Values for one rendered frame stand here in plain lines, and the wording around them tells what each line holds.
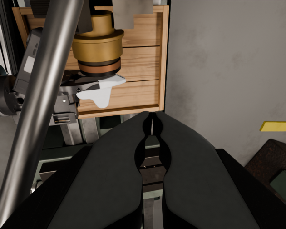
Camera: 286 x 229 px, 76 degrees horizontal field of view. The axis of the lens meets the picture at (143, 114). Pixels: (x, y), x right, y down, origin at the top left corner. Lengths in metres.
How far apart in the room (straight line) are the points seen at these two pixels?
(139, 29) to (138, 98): 0.20
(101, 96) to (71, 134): 0.36
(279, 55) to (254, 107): 0.52
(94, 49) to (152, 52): 0.28
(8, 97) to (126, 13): 0.24
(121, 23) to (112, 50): 0.04
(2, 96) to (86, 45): 0.16
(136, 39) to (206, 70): 1.22
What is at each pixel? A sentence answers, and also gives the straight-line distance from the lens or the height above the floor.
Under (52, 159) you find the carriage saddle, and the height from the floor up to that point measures 0.92.
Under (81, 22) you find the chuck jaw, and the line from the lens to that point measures 0.28.
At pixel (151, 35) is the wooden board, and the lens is 0.55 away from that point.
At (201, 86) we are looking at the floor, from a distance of 1.74.
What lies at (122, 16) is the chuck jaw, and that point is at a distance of 0.32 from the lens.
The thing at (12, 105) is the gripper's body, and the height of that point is 1.10.
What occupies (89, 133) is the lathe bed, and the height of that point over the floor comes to 0.86.
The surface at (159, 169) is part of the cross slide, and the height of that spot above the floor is 0.97.
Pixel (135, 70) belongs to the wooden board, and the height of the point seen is 0.88.
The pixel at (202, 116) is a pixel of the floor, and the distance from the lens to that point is 1.91.
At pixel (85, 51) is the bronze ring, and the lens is 0.31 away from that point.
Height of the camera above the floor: 1.42
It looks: 58 degrees down
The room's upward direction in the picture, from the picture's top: 159 degrees clockwise
